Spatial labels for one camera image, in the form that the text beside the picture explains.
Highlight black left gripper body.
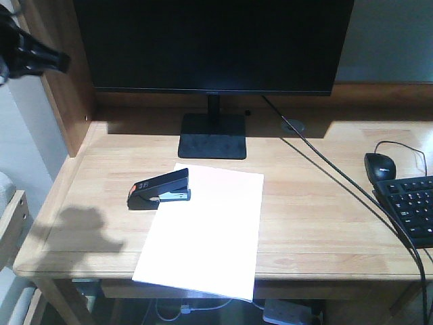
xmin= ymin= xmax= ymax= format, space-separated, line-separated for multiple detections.
xmin=1 ymin=6 xmax=25 ymax=85

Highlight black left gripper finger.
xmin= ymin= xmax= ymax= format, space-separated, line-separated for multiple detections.
xmin=18 ymin=32 xmax=70 ymax=75

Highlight black stapler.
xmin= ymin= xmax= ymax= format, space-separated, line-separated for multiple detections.
xmin=127 ymin=168 xmax=191 ymax=211

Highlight white paper stack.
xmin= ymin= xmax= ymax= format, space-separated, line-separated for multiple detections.
xmin=132 ymin=163 xmax=264 ymax=301

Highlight wooden computer desk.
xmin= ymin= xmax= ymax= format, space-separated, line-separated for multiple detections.
xmin=14 ymin=1 xmax=432 ymax=324

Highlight wooden chair white cushion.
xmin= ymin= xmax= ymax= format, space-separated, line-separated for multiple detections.
xmin=1 ymin=172 xmax=29 ymax=270

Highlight black monitor with stand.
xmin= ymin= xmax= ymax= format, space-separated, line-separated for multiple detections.
xmin=74 ymin=1 xmax=354 ymax=159

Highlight white power strip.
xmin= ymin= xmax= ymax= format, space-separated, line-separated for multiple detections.
xmin=263 ymin=299 xmax=322 ymax=325

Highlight black computer mouse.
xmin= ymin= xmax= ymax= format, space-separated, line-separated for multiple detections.
xmin=364 ymin=152 xmax=396 ymax=184

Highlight black keyboard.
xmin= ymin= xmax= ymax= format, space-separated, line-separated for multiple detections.
xmin=373 ymin=176 xmax=432 ymax=248

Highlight black monitor cable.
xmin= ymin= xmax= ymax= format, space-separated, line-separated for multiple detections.
xmin=262 ymin=94 xmax=430 ymax=325

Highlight grey cable on floor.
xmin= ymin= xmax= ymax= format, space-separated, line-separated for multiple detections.
xmin=140 ymin=297 xmax=237 ymax=322

